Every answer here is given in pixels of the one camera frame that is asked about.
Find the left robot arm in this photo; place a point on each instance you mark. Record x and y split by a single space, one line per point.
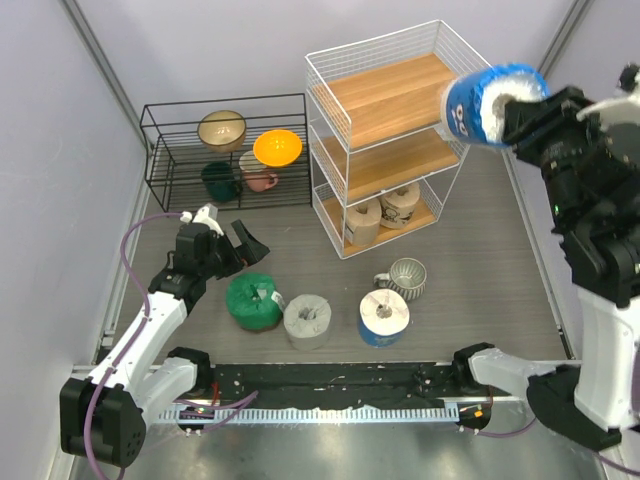
105 416

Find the dark green mug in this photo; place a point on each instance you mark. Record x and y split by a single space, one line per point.
220 182

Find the black wire rack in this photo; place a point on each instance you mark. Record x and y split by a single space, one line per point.
175 156

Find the white wire three-tier shelf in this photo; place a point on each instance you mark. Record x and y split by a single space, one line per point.
375 124

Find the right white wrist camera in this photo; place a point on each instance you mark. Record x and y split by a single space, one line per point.
618 110

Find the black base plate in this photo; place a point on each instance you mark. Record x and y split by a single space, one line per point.
384 385

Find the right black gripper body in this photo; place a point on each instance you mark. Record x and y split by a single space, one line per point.
548 150

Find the green wrapped paper roll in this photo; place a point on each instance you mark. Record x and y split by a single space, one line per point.
254 303

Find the grey wrapped paper roll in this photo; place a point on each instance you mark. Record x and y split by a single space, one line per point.
307 321

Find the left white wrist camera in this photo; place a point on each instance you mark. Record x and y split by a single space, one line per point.
207 215

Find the pink mug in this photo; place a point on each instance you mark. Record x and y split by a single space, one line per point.
258 177

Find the tan glossy bowl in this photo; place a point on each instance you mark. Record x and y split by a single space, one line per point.
222 131

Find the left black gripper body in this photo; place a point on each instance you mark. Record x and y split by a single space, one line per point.
223 259

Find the blue white paper roll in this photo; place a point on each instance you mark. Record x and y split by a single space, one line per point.
473 106

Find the grey ribbed mug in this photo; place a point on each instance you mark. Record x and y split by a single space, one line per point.
406 276

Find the brown paper roll with print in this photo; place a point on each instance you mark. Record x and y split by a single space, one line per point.
398 206

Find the orange bowl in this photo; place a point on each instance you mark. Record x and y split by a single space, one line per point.
277 148

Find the aluminium front rail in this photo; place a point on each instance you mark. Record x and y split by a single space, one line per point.
473 412

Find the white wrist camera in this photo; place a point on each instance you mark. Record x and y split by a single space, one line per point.
618 110
207 215

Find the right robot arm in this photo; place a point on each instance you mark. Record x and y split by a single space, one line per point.
590 403

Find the blue paper roll with pictures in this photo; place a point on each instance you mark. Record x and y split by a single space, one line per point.
383 317

